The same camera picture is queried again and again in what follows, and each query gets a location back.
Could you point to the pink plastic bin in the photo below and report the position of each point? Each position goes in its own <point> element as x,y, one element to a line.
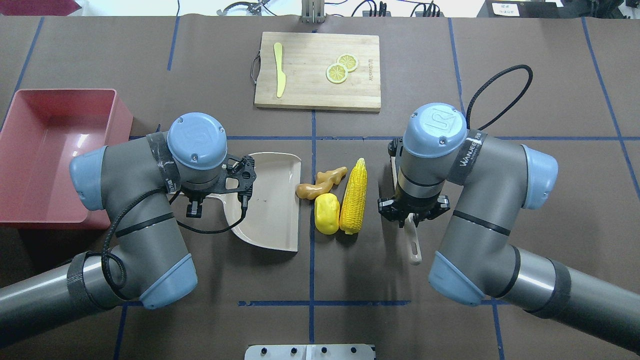
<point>43,131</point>

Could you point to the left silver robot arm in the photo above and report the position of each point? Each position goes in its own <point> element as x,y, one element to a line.
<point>151,262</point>

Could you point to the orange toy ginger root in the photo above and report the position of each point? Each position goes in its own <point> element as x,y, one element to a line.
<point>325,181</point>

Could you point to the yellow toy pepper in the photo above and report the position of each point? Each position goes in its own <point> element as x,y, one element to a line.
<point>326,213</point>

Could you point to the lemon slice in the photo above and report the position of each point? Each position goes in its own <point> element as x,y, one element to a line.
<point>350,61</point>
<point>337,73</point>

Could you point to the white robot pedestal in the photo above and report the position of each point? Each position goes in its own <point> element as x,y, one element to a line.
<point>339,351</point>

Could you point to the lemon slice near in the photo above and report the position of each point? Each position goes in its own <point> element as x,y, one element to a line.
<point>337,73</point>

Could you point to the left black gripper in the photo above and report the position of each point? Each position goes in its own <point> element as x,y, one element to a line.
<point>196,194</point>

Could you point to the aluminium frame post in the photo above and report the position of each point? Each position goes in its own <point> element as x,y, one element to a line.
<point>313,11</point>

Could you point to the yellow toy corn cob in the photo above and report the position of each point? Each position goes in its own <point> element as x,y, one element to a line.
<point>354,199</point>

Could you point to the red cloth corner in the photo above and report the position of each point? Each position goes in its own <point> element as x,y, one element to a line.
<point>38,7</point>

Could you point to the lemon slice far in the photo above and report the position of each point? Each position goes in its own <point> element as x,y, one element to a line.
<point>350,61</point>

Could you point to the wooden cutting board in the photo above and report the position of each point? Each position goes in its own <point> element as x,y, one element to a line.
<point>306,57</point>

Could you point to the beige hand brush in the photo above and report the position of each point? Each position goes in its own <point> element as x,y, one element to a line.
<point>409,232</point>

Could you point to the beige dustpan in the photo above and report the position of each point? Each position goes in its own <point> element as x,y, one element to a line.
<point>272,215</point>

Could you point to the black box with label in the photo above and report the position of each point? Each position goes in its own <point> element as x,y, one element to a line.
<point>518,9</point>

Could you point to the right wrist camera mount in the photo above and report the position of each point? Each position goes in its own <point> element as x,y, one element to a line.
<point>395,147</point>

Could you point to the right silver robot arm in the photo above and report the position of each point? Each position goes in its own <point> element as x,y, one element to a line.
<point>475,260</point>

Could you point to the yellow plastic knife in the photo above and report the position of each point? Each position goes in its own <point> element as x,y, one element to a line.
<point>281,79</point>

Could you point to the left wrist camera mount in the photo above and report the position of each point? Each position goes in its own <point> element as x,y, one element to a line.
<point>241,169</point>

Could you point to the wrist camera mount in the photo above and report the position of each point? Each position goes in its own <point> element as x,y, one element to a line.
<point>241,169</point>
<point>395,147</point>

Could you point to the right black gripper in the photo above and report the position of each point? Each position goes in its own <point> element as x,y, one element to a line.
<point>413,204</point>

